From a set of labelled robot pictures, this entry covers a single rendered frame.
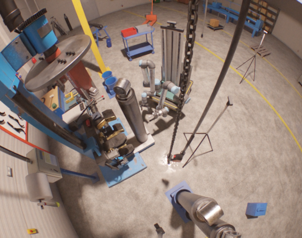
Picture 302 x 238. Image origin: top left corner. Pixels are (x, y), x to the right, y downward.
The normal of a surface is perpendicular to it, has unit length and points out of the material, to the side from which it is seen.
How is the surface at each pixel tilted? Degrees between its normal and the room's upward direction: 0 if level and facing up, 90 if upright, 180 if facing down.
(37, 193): 41
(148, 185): 0
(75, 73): 90
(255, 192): 0
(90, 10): 90
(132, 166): 0
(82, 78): 90
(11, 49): 90
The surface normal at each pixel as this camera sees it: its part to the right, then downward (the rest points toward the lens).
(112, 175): -0.08, -0.48
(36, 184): 0.58, -0.68
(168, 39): -0.51, 0.77
